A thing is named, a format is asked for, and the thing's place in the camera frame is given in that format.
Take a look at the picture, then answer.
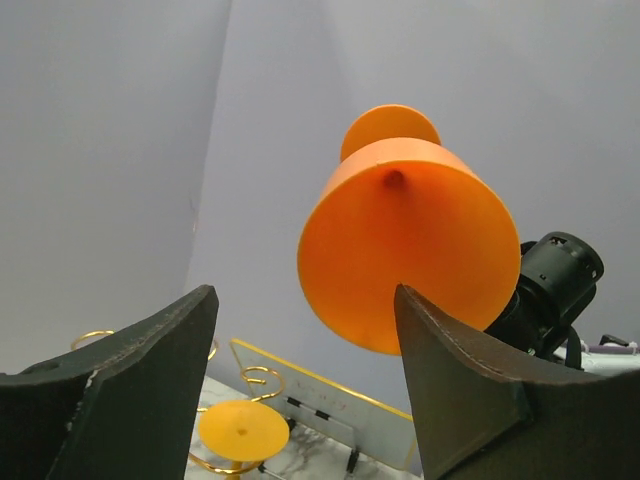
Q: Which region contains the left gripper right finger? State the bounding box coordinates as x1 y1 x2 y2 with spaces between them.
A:
394 285 639 479

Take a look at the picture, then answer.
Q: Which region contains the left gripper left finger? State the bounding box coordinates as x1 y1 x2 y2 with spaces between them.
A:
1 285 219 480

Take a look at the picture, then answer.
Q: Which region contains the yellow plastic wine glass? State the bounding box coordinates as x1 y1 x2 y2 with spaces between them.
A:
190 400 290 476

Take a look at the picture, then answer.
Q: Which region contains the orange plastic wine glass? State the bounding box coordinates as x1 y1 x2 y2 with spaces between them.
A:
297 104 520 355

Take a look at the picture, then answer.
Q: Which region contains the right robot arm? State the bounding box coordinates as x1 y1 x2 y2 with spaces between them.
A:
485 231 639 376

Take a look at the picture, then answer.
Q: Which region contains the gold wire wine glass rack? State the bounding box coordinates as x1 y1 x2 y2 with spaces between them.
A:
69 328 287 476

